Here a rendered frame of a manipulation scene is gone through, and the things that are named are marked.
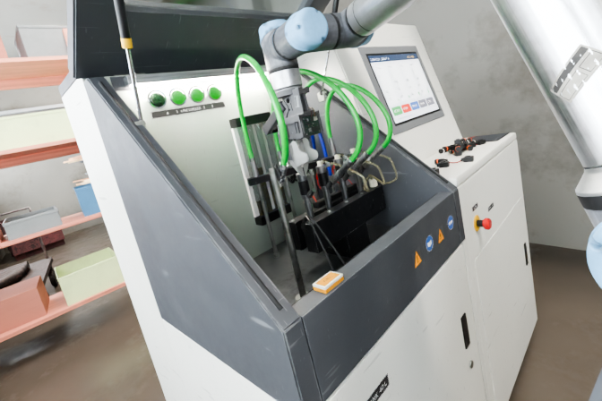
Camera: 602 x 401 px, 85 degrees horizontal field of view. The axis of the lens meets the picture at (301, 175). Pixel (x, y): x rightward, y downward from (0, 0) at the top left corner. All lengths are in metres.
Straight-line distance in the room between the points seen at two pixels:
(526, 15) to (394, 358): 0.65
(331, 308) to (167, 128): 0.66
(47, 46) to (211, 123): 2.26
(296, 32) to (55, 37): 2.68
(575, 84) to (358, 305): 0.47
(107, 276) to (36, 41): 1.83
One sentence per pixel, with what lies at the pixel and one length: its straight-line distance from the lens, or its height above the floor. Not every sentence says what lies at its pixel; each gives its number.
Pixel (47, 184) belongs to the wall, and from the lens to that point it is 8.47.
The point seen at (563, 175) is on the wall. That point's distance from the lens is 2.71.
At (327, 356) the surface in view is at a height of 0.86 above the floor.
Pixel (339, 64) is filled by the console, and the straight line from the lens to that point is 1.18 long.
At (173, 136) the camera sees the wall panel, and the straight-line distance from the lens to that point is 1.00.
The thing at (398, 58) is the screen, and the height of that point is 1.39.
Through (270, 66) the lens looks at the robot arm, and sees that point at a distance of 0.80.
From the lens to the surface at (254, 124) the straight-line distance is 1.11.
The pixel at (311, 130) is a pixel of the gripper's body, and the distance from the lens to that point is 0.77.
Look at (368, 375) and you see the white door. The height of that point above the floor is 0.75.
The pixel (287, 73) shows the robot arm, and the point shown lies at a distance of 0.78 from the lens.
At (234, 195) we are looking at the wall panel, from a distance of 1.08.
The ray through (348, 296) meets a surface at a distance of 0.63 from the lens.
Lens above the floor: 1.24
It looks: 10 degrees down
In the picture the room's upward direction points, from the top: 13 degrees counter-clockwise
